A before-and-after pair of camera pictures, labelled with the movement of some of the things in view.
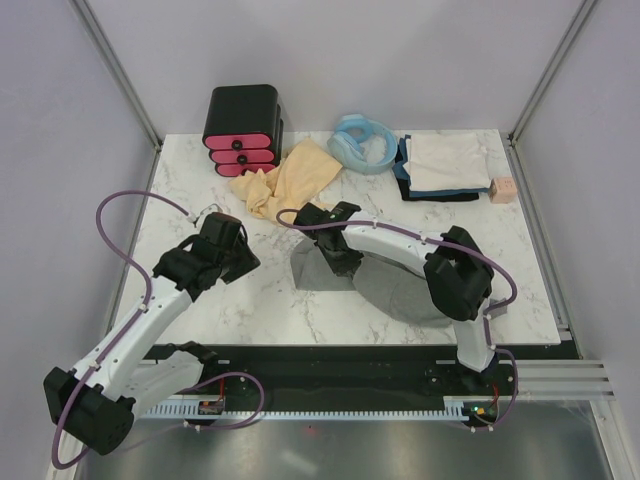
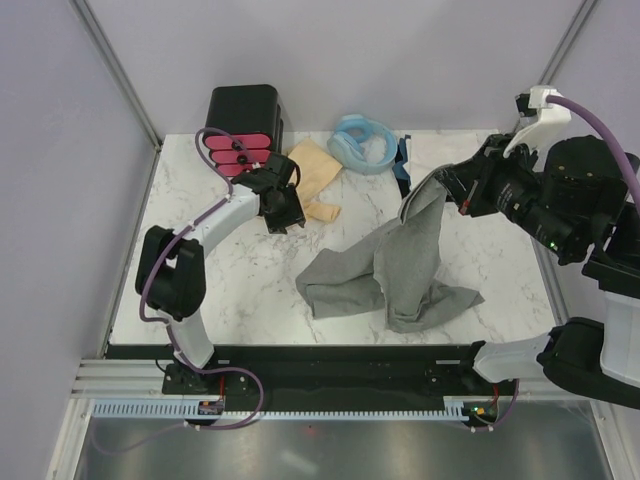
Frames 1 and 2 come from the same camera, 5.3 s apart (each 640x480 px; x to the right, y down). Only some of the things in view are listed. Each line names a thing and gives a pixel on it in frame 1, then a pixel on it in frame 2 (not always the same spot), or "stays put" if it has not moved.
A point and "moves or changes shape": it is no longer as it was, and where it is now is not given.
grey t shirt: (395, 291) moves or changes shape
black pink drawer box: (243, 129) stays put
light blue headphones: (351, 134) stays put
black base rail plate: (359, 372) stays put
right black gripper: (340, 268) to (470, 182)
